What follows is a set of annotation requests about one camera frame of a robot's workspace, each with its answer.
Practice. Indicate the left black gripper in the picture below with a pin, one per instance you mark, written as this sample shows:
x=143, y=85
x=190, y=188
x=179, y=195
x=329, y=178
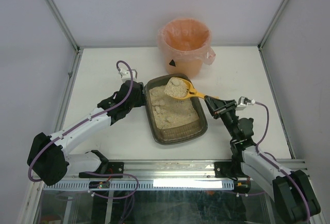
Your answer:
x=139, y=93

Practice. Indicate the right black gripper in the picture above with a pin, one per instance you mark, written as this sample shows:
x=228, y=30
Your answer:
x=223, y=107

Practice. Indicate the yellow litter scoop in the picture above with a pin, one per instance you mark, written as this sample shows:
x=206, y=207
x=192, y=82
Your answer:
x=181, y=89

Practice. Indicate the grey plastic litter box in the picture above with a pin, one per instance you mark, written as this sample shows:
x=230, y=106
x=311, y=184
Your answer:
x=179, y=134

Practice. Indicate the orange trash bin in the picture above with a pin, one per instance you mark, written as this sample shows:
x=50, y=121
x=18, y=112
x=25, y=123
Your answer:
x=189, y=68

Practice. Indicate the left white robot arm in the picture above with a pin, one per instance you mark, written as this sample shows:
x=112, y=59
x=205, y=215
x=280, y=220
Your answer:
x=50, y=156

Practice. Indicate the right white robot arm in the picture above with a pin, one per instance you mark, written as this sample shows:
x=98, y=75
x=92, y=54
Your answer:
x=291, y=191

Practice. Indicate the beige cat litter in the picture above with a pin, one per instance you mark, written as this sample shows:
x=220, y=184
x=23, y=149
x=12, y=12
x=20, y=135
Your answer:
x=169, y=112

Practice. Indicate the pink plastic bin liner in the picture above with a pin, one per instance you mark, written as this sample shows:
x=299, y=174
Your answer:
x=186, y=40

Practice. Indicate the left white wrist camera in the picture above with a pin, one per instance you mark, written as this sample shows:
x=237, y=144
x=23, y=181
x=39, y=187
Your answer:
x=125, y=74

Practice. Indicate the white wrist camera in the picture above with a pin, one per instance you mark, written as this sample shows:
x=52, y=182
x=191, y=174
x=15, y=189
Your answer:
x=244, y=102
x=125, y=74

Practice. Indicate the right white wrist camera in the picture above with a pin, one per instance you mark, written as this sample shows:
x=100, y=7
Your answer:
x=244, y=102

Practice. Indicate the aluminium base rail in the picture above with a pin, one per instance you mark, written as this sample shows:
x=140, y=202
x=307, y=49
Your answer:
x=154, y=169

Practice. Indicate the right aluminium frame post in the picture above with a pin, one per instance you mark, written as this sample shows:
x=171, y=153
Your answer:
x=273, y=23

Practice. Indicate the aluminium frame post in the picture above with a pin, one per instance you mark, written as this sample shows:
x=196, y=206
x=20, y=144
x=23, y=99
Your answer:
x=273, y=23
x=62, y=24

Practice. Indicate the white slotted cable duct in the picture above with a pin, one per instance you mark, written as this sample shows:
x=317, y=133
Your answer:
x=143, y=185

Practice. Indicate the left aluminium frame post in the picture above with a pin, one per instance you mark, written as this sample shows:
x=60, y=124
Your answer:
x=62, y=24

